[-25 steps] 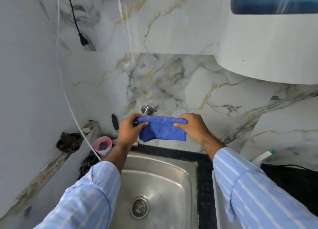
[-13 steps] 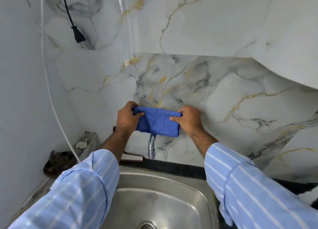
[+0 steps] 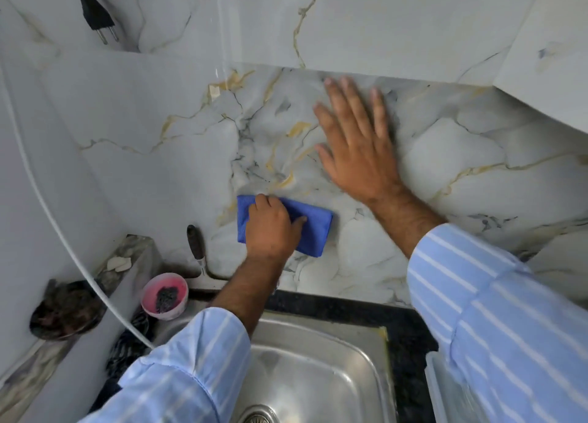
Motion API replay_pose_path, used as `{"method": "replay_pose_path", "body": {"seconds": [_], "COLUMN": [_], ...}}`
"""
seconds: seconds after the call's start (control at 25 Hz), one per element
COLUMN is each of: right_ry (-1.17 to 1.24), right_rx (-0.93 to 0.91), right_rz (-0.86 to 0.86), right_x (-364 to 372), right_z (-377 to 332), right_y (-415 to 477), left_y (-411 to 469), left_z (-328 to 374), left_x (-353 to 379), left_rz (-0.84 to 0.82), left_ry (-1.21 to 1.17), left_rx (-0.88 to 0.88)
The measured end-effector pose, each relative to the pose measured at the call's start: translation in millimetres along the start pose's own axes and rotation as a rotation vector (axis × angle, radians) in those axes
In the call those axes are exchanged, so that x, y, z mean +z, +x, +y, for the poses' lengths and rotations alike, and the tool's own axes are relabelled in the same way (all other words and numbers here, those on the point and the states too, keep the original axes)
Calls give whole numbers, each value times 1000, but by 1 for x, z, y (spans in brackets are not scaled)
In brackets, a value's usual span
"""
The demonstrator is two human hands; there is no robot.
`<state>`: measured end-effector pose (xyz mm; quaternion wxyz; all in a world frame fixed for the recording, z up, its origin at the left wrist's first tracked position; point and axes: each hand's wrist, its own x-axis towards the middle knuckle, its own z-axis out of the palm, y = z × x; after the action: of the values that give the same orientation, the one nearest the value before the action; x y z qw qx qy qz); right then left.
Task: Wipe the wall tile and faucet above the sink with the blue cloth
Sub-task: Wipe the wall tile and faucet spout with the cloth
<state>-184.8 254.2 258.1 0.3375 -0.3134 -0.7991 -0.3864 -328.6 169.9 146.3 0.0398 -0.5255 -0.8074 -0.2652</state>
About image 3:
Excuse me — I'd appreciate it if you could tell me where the person's left hand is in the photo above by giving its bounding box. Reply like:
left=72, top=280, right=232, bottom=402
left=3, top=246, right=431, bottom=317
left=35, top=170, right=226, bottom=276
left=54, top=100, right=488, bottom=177
left=245, top=194, right=307, bottom=262

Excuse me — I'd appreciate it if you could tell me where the person's right hand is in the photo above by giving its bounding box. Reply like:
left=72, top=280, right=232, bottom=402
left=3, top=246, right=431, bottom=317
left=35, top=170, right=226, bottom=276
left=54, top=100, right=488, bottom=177
left=313, top=76, right=406, bottom=206

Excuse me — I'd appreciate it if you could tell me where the blue microfibre cloth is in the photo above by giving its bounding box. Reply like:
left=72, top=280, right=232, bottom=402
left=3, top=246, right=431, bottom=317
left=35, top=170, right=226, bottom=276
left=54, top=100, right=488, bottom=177
left=236, top=195, right=334, bottom=258

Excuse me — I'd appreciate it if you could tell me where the person's left forearm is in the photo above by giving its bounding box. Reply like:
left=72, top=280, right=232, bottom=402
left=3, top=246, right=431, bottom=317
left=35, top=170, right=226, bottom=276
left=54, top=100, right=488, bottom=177
left=80, top=253, right=288, bottom=423

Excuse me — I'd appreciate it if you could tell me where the person's right forearm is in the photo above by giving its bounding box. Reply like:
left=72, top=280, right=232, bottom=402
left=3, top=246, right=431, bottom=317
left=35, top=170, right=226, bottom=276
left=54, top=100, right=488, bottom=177
left=367, top=187, right=588, bottom=423

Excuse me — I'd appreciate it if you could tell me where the stainless steel sink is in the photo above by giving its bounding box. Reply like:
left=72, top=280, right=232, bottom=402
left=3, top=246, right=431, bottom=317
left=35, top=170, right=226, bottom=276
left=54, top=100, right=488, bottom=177
left=152, top=299, right=398, bottom=423

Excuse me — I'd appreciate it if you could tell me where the grey steel wool scrubber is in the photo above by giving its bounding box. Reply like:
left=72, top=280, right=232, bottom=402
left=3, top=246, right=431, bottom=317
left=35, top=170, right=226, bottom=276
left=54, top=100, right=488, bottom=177
left=155, top=286, right=180, bottom=313

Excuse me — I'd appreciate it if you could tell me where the pink plastic bowl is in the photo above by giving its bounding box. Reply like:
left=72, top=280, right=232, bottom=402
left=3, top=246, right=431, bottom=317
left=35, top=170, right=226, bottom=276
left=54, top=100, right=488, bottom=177
left=140, top=272, right=190, bottom=321

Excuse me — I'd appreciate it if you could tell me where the metal sink drain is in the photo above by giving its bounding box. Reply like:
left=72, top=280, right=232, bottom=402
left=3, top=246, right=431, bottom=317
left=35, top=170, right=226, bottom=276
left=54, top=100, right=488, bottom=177
left=236, top=404, right=281, bottom=423

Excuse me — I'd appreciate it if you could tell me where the dark striped cloth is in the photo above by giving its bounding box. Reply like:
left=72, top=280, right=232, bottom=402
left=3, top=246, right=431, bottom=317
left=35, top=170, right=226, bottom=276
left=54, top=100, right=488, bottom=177
left=105, top=312, right=156, bottom=384

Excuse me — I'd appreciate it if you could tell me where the dark round dish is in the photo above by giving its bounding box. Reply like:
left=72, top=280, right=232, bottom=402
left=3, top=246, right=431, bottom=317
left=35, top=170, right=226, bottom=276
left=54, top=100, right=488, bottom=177
left=29, top=278, right=108, bottom=342

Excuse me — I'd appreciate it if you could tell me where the black power plug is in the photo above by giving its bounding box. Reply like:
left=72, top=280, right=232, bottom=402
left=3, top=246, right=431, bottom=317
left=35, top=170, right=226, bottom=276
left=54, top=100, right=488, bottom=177
left=71, top=0, right=120, bottom=46

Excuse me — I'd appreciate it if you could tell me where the black-handled scraper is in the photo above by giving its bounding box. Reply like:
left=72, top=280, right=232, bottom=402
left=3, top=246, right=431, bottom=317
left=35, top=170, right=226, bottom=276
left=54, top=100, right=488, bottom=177
left=186, top=224, right=232, bottom=291

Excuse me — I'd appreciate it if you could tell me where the white cable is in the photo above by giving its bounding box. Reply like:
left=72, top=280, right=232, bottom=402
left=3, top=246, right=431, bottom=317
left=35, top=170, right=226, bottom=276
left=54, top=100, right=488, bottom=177
left=0, top=80, right=155, bottom=350

